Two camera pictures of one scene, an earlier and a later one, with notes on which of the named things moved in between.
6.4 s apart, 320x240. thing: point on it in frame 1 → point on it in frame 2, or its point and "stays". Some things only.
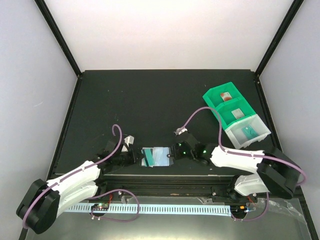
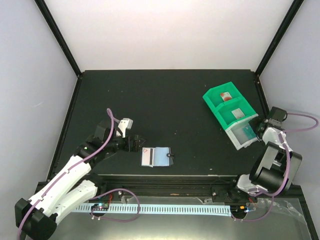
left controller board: (100, 207) stays
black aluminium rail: (168, 185) stays
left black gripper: (133, 159) → (129, 148)
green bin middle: (225, 109) stays
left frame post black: (50, 21) stays
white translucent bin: (246, 132) stays
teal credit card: (148, 157) → (250, 133)
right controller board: (238, 210) stays
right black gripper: (177, 153) → (252, 123)
